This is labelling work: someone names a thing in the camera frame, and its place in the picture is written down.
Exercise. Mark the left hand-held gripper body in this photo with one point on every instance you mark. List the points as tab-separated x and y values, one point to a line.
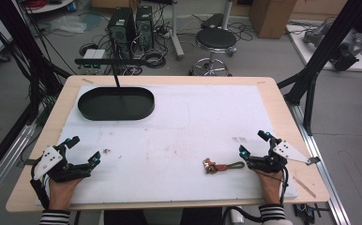
64	171

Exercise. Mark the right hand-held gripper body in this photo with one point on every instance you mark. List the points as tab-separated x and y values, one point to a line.
271	162

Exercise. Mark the black oval tray hanger stand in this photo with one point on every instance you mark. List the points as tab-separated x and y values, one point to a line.
116	104

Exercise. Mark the person's left hand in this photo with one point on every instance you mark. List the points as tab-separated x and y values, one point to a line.
62	193

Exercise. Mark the person's right hand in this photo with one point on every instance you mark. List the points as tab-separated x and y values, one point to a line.
269	187

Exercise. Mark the thin wooden stick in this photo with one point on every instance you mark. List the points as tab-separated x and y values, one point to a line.
304	187

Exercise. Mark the light wooden table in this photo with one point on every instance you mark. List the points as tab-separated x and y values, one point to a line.
294	103

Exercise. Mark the black parts on floor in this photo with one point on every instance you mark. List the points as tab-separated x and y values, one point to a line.
309	212

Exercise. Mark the white foam mat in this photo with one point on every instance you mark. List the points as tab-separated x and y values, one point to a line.
182	131

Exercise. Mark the person's dark trousers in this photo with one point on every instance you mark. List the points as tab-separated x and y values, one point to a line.
163	216

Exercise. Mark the white small box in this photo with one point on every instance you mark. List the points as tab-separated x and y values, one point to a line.
93	54

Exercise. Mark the white floor board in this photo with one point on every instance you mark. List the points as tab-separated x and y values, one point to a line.
307	53

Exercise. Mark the black round stool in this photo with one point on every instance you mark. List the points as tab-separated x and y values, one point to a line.
215	40

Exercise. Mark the clear plastic bag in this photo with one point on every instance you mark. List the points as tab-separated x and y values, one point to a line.
68	24

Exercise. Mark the grey machine on board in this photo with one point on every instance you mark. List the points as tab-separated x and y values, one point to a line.
341	47

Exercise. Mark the brown cardboard box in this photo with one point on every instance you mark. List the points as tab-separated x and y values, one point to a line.
271	17

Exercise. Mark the black computer tower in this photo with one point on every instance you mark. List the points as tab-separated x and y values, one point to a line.
144	28
120	31

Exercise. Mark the grey metal stand leg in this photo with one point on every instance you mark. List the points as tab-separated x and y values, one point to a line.
176	31

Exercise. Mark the aluminium rail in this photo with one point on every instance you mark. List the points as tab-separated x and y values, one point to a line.
4	162
323	175

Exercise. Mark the black metal frame strut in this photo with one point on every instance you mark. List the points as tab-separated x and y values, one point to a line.
22	47
323	53

